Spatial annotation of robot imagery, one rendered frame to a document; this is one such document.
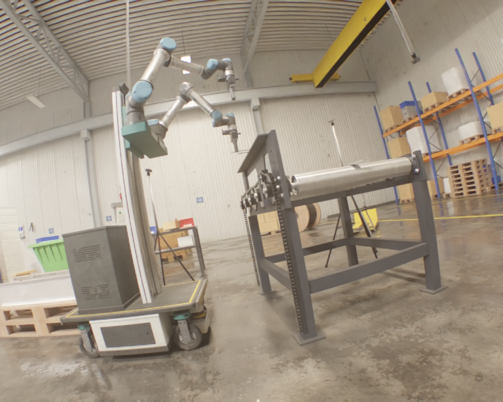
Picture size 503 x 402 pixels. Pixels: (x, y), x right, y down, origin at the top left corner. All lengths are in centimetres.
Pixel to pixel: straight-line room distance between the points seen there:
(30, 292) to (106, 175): 1036
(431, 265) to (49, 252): 389
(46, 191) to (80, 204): 197
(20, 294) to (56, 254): 90
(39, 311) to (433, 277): 314
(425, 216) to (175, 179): 1114
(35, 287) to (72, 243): 123
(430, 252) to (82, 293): 222
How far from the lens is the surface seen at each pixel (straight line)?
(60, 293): 293
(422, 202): 197
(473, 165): 955
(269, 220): 952
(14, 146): 1522
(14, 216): 472
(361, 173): 170
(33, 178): 1487
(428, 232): 199
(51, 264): 397
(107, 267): 184
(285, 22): 1315
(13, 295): 327
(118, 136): 199
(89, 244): 187
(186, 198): 1218
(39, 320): 294
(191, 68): 219
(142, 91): 175
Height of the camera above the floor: 74
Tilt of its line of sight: 3 degrees up
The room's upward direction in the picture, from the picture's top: 11 degrees counter-clockwise
